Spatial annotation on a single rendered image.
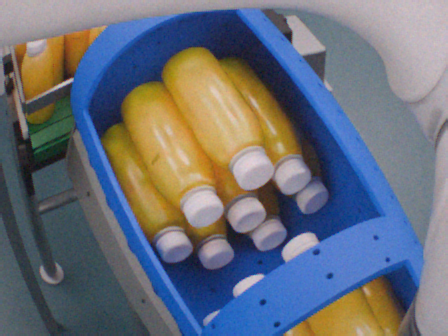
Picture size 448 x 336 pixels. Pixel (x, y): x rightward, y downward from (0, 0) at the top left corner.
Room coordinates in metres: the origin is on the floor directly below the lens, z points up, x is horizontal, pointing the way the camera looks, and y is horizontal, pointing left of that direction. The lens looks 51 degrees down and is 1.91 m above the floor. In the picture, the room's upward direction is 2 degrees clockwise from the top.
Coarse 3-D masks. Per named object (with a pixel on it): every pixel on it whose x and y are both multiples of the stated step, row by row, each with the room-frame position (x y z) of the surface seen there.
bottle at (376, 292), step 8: (376, 280) 0.48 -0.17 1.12; (368, 288) 0.47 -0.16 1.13; (376, 288) 0.47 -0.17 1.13; (384, 288) 0.47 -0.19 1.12; (368, 296) 0.46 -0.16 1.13; (376, 296) 0.46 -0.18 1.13; (384, 296) 0.46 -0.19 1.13; (392, 296) 0.46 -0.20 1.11; (376, 304) 0.45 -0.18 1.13; (384, 304) 0.44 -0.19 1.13; (392, 304) 0.45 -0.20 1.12; (376, 312) 0.43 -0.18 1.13; (384, 312) 0.43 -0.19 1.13; (392, 312) 0.43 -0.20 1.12; (400, 312) 0.44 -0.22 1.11; (384, 320) 0.42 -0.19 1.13; (392, 320) 0.42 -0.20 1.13; (400, 320) 0.42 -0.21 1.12; (384, 328) 0.41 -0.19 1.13; (392, 328) 0.41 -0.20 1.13
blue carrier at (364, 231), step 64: (128, 64) 0.80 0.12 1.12; (256, 64) 0.88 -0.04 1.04; (320, 128) 0.75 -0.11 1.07; (384, 192) 0.55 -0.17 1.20; (192, 256) 0.63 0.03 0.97; (256, 256) 0.64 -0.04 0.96; (320, 256) 0.45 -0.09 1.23; (384, 256) 0.45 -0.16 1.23; (192, 320) 0.44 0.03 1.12; (256, 320) 0.40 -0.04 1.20
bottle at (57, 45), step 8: (48, 40) 0.96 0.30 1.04; (56, 40) 0.97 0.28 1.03; (64, 40) 1.00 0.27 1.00; (56, 48) 0.97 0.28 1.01; (64, 48) 1.00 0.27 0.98; (56, 56) 0.97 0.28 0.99; (64, 56) 1.00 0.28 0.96; (56, 64) 0.97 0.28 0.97; (64, 64) 0.99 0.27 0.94; (56, 72) 0.97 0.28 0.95; (64, 72) 0.99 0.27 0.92; (56, 80) 0.97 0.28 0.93
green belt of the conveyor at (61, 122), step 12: (60, 108) 0.93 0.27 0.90; (48, 120) 0.90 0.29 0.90; (60, 120) 0.90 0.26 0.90; (72, 120) 0.90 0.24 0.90; (36, 132) 0.88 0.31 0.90; (48, 132) 0.88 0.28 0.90; (60, 132) 0.88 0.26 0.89; (36, 144) 0.86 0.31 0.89; (48, 144) 0.87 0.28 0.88; (60, 144) 0.87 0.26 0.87; (36, 156) 0.85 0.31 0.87; (48, 156) 0.86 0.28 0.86
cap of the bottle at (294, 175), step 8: (296, 160) 0.66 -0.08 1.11; (280, 168) 0.65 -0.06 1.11; (288, 168) 0.65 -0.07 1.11; (296, 168) 0.65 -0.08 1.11; (304, 168) 0.65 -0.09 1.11; (280, 176) 0.64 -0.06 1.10; (288, 176) 0.64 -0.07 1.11; (296, 176) 0.64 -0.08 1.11; (304, 176) 0.65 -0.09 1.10; (280, 184) 0.64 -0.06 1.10; (288, 184) 0.64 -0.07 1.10; (296, 184) 0.64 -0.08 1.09; (304, 184) 0.65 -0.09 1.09; (288, 192) 0.64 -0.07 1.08
